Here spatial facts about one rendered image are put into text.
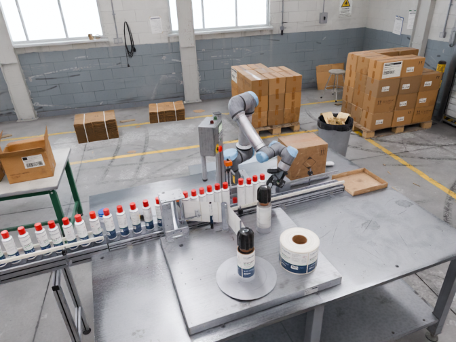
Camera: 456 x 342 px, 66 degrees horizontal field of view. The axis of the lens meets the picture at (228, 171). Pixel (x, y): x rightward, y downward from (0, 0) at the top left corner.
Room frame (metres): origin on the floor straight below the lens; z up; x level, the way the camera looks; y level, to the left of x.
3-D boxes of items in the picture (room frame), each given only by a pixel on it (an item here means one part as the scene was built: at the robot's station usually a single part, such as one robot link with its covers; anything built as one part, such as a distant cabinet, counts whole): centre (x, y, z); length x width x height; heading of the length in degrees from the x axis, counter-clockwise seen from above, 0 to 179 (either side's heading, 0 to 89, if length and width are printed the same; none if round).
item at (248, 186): (1.97, -0.13, 0.98); 0.05 x 0.05 x 0.20
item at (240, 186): (1.96, -0.08, 0.98); 0.05 x 0.05 x 0.20
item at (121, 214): (1.71, 0.64, 0.98); 0.05 x 0.05 x 0.20
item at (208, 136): (1.99, 0.09, 1.38); 0.17 x 0.10 x 0.19; 164
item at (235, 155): (2.30, -0.02, 1.06); 0.13 x 0.12 x 0.14; 131
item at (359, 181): (2.27, -0.98, 0.85); 0.30 x 0.26 x 0.04; 109
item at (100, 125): (5.55, 2.15, 0.16); 0.65 x 0.54 x 0.32; 107
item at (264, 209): (1.70, -0.20, 1.03); 0.09 x 0.09 x 0.30
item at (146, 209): (1.76, 0.50, 0.98); 0.05 x 0.05 x 0.20
